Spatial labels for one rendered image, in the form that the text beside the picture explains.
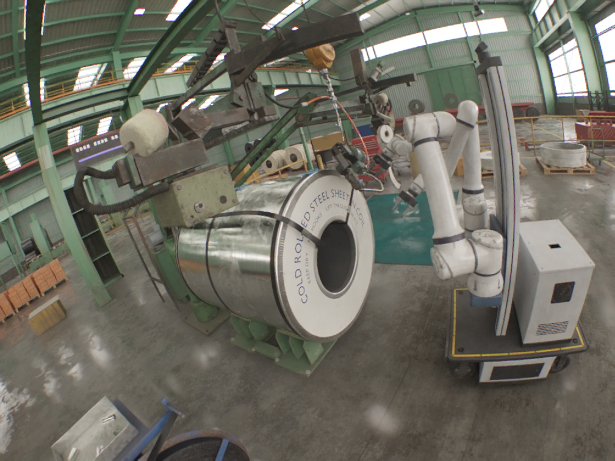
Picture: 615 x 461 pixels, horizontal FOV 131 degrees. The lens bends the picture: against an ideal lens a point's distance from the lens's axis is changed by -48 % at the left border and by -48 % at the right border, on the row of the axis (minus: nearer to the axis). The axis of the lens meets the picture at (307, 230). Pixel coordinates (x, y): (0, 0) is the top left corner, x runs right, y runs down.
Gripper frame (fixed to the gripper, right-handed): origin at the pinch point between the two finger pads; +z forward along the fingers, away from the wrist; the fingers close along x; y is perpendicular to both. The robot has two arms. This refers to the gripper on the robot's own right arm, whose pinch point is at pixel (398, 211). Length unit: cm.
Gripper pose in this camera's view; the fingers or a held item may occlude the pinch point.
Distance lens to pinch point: 183.7
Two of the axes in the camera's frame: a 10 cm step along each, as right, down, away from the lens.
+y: -4.6, -0.1, -8.9
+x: 6.9, 6.2, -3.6
